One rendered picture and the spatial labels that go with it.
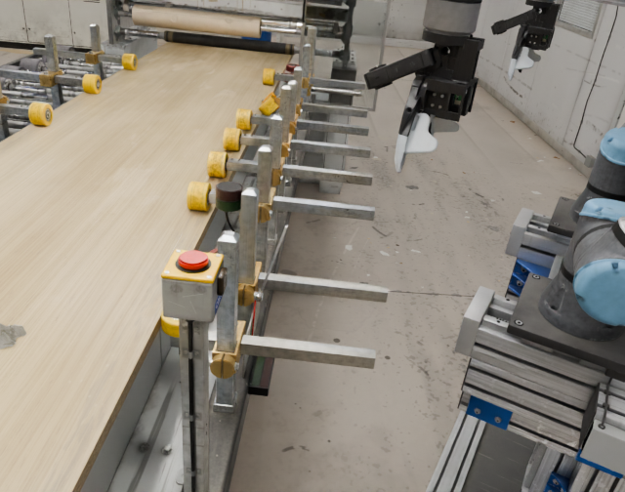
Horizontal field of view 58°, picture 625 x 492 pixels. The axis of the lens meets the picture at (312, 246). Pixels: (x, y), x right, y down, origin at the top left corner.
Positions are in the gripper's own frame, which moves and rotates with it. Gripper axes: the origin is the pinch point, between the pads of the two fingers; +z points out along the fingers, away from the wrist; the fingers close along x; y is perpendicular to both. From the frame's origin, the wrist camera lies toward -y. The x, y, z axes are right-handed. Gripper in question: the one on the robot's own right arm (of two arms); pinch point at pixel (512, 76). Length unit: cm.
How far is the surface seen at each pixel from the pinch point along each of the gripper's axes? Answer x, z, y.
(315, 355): -84, 47, -12
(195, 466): -119, 48, -16
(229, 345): -96, 43, -26
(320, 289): -62, 47, -23
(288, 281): -65, 46, -30
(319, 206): -40, 36, -36
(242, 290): -76, 45, -37
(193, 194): -57, 36, -67
